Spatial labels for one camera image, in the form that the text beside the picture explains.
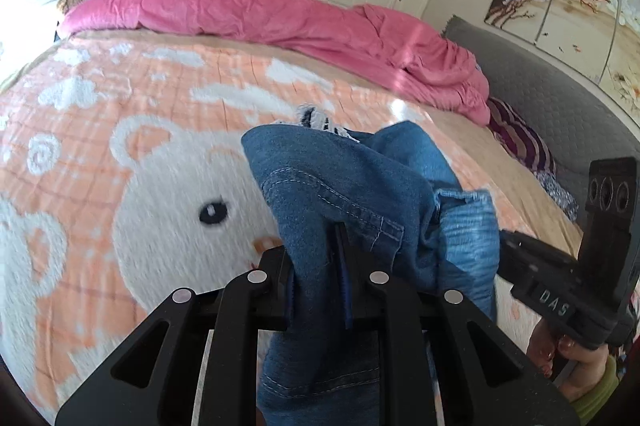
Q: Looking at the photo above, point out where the person's right hand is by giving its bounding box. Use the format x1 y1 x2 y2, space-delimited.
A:
525 321 613 402

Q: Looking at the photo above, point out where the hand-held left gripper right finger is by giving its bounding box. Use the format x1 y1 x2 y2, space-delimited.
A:
334 222 581 426

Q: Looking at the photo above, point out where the striped purple pillow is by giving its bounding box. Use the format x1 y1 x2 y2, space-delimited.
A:
487 97 557 177

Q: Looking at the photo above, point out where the blue denim garment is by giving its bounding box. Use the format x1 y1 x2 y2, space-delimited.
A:
241 104 501 426

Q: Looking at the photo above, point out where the pink duvet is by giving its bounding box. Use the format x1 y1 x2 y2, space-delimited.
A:
57 0 492 127

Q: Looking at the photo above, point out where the printed bear blanket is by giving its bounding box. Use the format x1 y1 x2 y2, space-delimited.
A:
0 36 531 426

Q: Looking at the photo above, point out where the grey padded headboard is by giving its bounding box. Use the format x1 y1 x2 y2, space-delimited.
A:
441 14 640 227

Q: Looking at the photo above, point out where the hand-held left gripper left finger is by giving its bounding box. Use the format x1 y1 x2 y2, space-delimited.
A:
55 246 295 426

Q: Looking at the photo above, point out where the blossom wall painting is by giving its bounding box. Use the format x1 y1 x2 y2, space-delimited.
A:
484 0 640 113

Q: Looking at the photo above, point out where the dark patterned cloth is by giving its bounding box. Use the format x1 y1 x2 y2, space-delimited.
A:
537 170 581 223

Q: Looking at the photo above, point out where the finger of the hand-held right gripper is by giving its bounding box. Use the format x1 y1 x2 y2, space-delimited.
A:
497 230 584 293

